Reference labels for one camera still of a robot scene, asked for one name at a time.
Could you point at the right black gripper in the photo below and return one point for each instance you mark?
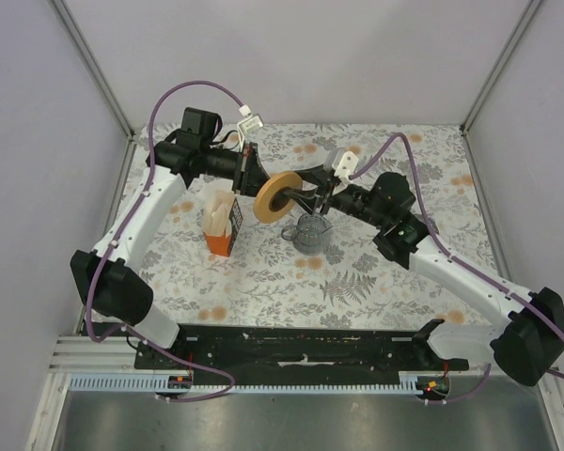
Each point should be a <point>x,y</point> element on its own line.
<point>309,199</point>

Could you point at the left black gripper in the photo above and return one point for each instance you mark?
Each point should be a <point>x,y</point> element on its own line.
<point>249,182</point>

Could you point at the wooden dripper ring holder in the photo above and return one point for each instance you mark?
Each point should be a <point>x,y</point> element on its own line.
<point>271,204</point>

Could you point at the glass coffee server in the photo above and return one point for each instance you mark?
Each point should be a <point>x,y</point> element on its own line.
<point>310,235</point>

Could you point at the orange coffee filter box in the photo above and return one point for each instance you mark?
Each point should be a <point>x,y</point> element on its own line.
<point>222,246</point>

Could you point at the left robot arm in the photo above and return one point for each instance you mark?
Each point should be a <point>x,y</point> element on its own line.
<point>107,277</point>

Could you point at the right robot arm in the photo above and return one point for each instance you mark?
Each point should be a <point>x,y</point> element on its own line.
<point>524,335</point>

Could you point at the stack of paper filters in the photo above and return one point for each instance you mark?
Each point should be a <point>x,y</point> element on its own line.
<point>216,222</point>

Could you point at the floral table mat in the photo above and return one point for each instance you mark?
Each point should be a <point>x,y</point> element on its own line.
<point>266,282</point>

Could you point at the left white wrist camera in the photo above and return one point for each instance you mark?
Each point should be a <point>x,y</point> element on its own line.
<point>250,121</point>

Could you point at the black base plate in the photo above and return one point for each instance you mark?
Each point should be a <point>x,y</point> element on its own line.
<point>254,354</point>

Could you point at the aluminium frame rail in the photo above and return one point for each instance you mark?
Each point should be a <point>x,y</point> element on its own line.
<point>116,353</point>

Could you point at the white slotted cable duct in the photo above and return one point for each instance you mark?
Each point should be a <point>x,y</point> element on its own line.
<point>173,385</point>

